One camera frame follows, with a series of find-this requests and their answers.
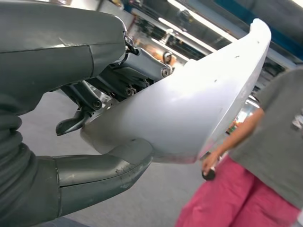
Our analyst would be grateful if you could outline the small black round object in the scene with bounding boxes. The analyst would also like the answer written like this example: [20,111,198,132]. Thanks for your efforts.
[202,167,216,182]

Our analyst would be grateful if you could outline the person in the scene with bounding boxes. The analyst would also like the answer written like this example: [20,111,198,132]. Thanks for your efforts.
[175,67,303,227]

